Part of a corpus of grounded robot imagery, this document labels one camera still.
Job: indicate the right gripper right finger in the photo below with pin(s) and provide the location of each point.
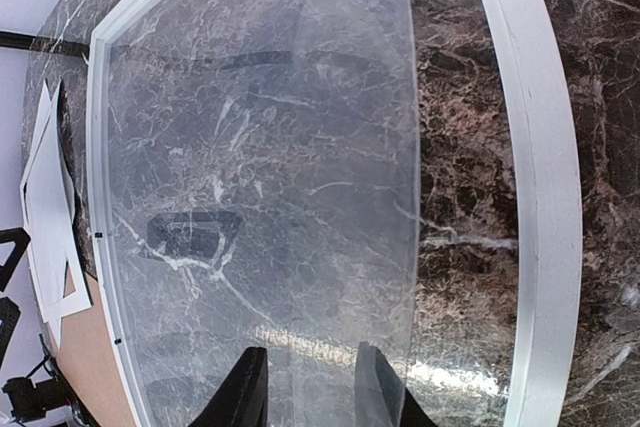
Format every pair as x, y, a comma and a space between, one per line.
381, 399

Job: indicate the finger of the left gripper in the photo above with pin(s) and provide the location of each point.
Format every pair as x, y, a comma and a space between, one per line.
19, 239
9, 316

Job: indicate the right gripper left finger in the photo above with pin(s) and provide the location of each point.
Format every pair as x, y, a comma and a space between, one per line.
242, 398

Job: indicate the dark landscape photo print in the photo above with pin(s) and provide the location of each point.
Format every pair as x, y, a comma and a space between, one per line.
47, 197

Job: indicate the white mat board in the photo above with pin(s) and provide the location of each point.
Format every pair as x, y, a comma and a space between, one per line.
50, 227

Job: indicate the white picture frame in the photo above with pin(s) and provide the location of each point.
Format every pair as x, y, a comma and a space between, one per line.
549, 204

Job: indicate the clear acrylic sheet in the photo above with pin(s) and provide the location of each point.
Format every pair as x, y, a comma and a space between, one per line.
262, 159

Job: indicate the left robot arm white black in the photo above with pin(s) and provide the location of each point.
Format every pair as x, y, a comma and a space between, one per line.
30, 401

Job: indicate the brown cardboard backing board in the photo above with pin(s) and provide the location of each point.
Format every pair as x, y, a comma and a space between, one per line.
86, 359

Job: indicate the left black corner post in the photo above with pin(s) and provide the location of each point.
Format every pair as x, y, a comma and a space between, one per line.
20, 41

